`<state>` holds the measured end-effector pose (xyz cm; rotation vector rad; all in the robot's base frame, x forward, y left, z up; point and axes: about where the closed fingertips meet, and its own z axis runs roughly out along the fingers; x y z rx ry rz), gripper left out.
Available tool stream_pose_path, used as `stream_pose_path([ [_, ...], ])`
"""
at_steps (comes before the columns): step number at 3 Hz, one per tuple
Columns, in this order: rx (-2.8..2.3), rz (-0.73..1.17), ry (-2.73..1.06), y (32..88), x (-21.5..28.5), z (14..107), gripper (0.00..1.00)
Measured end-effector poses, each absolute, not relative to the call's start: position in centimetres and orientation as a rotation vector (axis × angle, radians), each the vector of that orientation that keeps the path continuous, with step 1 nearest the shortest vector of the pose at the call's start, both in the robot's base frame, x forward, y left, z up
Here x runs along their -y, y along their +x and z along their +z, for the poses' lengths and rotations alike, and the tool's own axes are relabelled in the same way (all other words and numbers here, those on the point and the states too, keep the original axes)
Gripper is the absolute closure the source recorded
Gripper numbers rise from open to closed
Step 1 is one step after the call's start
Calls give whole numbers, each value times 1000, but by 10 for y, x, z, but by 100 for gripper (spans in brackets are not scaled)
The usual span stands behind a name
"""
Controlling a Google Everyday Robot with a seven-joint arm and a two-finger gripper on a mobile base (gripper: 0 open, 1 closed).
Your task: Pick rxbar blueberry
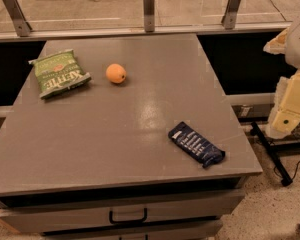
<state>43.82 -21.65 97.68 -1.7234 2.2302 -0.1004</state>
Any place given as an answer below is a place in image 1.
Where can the black drawer handle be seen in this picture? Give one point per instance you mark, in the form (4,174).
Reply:
(130,217)

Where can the middle metal rail bracket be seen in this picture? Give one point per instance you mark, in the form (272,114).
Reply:
(149,15)

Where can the right metal rail bracket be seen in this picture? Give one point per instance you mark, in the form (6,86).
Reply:
(230,15)

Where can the grey cabinet lower drawer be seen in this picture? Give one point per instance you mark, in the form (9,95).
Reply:
(189,230)

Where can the orange fruit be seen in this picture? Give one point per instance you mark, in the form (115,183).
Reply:
(115,73)

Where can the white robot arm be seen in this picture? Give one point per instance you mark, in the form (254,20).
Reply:
(285,115)

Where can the black floor stand leg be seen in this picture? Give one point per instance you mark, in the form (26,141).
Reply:
(255,131)

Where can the dark blue rxbar wrapper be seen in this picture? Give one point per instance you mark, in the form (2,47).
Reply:
(195,145)

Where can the horizontal metal rail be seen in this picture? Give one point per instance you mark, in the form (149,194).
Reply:
(214,29)

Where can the metal rail bracket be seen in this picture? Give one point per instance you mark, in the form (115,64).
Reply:
(149,15)
(230,15)
(21,26)

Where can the grey cabinet drawer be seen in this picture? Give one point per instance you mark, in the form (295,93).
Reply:
(189,230)
(82,215)

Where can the left metal rail bracket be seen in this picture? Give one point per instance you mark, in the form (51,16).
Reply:
(21,26)

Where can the grey cabinet upper drawer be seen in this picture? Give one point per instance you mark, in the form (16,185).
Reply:
(82,215)

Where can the green kettle chips bag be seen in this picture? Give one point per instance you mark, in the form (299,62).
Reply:
(58,72)

